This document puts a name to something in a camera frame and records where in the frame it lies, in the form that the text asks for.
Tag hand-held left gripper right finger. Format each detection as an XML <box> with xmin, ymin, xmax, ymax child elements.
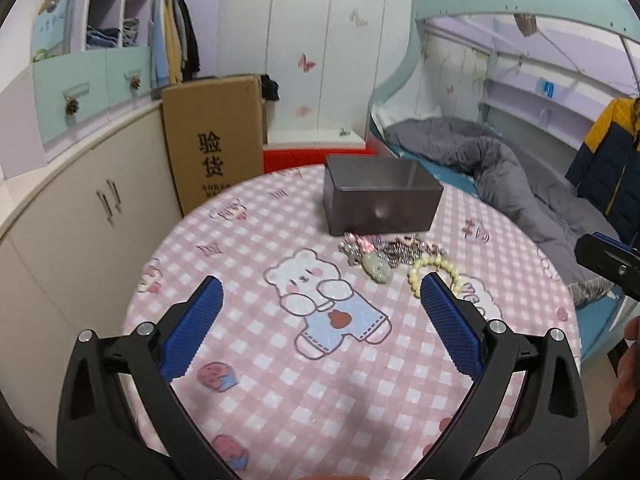
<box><xmin>405</xmin><ymin>272</ymin><xmax>591</xmax><ymax>480</ymax></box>

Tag yellow and navy jacket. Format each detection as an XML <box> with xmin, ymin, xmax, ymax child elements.
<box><xmin>565</xmin><ymin>96</ymin><xmax>640</xmax><ymax>247</ymax></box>

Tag grey checked pillow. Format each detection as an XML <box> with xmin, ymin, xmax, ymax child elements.
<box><xmin>567</xmin><ymin>277</ymin><xmax>614</xmax><ymax>307</ymax></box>

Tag dark hanging garments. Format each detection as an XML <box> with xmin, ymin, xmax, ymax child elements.
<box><xmin>176</xmin><ymin>0</ymin><xmax>202</xmax><ymax>82</ymax></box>

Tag white bedside platform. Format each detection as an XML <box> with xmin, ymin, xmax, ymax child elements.
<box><xmin>266</xmin><ymin>127</ymin><xmax>369</xmax><ymax>151</ymax></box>

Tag light blue hanging garment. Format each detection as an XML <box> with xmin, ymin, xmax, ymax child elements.
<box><xmin>149</xmin><ymin>0</ymin><xmax>171</xmax><ymax>87</ymax></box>

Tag yellow hanging garment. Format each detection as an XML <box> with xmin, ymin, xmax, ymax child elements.
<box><xmin>163</xmin><ymin>0</ymin><xmax>184</xmax><ymax>86</ymax></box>

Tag folded blue jeans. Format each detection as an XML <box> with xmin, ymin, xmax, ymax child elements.
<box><xmin>86</xmin><ymin>19</ymin><xmax>142</xmax><ymax>50</ymax></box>

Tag pale green jade pendant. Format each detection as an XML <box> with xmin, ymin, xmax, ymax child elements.
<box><xmin>362</xmin><ymin>252</ymin><xmax>392</xmax><ymax>279</ymax></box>

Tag red box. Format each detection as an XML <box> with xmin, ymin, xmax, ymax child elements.
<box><xmin>263</xmin><ymin>149</ymin><xmax>372</xmax><ymax>176</ymax></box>

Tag cream low cabinet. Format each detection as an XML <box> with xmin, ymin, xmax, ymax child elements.
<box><xmin>0</xmin><ymin>100</ymin><xmax>183</xmax><ymax>461</ymax></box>

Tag brown cardboard box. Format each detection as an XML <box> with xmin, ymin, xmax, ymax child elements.
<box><xmin>161</xmin><ymin>75</ymin><xmax>266</xmax><ymax>218</ymax></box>

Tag silver charm bracelet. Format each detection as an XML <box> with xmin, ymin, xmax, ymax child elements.
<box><xmin>339</xmin><ymin>232</ymin><xmax>370</xmax><ymax>267</ymax></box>

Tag lavender wall shelves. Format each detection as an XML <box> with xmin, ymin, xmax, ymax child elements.
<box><xmin>477</xmin><ymin>67</ymin><xmax>608</xmax><ymax>137</ymax></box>

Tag light blue storage box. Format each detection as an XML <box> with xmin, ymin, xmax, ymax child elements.
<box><xmin>31</xmin><ymin>2</ymin><xmax>70</xmax><ymax>61</ymax></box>

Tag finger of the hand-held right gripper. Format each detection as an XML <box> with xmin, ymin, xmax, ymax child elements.
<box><xmin>575</xmin><ymin>232</ymin><xmax>640</xmax><ymax>303</ymax></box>

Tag silver chain necklace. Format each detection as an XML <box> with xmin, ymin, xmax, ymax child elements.
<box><xmin>376</xmin><ymin>234</ymin><xmax>427</xmax><ymax>267</ymax></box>

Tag person's right hand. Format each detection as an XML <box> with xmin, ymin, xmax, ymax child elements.
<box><xmin>609</xmin><ymin>317</ymin><xmax>640</xmax><ymax>421</ymax></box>

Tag dark grey storage box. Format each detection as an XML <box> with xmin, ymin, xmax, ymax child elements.
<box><xmin>322</xmin><ymin>155</ymin><xmax>444</xmax><ymax>237</ymax></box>

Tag teal drawer unit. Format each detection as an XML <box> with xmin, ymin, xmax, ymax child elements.
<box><xmin>31</xmin><ymin>44</ymin><xmax>153</xmax><ymax>163</ymax></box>

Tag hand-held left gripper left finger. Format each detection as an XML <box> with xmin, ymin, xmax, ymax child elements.
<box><xmin>56</xmin><ymin>275</ymin><xmax>241</xmax><ymax>480</ymax></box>

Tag yellow bead bracelet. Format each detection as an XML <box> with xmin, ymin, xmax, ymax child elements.
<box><xmin>407</xmin><ymin>254</ymin><xmax>464</xmax><ymax>301</ymax></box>

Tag white pillow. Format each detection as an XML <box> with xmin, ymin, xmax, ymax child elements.
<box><xmin>372</xmin><ymin>104</ymin><xmax>442</xmax><ymax>137</ymax></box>

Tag teal bunk bed frame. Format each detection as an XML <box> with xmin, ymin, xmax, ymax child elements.
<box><xmin>366</xmin><ymin>0</ymin><xmax>640</xmax><ymax>161</ymax></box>

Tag white wardrobe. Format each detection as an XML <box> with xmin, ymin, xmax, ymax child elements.
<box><xmin>217</xmin><ymin>0</ymin><xmax>421</xmax><ymax>147</ymax></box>

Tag grey duvet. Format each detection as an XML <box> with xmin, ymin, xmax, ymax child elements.
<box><xmin>385</xmin><ymin>116</ymin><xmax>623</xmax><ymax>306</ymax></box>

